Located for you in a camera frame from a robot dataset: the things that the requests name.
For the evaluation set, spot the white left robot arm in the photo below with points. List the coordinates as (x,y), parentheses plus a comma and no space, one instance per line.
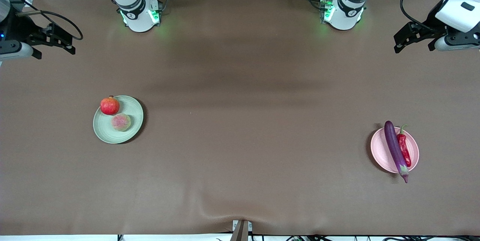
(345,12)

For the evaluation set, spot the purple eggplant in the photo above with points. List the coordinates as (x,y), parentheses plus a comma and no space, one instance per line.
(393,147)

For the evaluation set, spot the green plate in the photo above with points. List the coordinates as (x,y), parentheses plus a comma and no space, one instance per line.
(105,128)

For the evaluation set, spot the red pomegranate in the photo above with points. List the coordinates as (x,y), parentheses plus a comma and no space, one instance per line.
(110,107)

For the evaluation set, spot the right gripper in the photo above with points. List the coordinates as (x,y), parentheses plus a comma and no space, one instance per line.
(19,28)

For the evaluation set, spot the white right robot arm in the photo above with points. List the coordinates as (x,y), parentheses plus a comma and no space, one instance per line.
(137,12)

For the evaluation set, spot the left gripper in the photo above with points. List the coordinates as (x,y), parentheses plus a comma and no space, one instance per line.
(432,21)

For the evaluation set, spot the pale pink peach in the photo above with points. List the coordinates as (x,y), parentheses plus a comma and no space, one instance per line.
(121,122)

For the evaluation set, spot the pink plate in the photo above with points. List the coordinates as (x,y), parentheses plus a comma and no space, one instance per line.
(380,151)

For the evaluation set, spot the red chili pepper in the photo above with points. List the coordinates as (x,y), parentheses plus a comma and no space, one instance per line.
(405,151)

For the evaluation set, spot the brown table cloth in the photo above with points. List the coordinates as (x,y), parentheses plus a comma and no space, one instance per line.
(262,177)

